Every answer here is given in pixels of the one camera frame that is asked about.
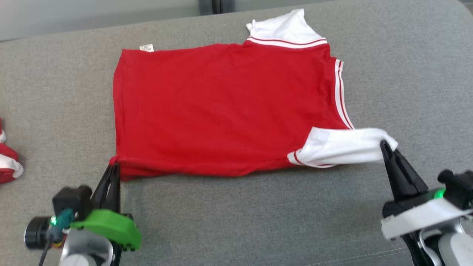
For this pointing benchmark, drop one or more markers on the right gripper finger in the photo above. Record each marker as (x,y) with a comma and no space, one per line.
(394,177)
(412,181)

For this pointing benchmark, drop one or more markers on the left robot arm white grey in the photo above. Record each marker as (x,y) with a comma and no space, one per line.
(85,251)

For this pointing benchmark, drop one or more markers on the red jersey with white sleeves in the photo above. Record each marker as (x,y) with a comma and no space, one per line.
(221,111)

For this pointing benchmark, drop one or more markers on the grey partition post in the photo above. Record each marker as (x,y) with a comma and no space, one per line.
(207,5)

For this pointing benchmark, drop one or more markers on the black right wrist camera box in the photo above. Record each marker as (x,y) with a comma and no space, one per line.
(458,188)

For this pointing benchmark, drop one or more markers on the crumpled red and white garment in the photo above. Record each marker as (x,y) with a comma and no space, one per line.
(7,159)

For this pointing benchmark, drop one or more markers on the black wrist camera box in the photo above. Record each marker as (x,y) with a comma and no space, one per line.
(70,199)
(458,188)

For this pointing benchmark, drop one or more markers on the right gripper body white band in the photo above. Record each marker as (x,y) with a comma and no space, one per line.
(417,218)

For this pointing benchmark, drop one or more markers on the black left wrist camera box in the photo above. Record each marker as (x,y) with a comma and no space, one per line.
(70,199)

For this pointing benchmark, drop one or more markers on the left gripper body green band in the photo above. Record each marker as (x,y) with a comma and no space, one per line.
(107,225)

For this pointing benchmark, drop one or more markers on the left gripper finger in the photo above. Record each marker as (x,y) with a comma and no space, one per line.
(116,192)
(103,192)

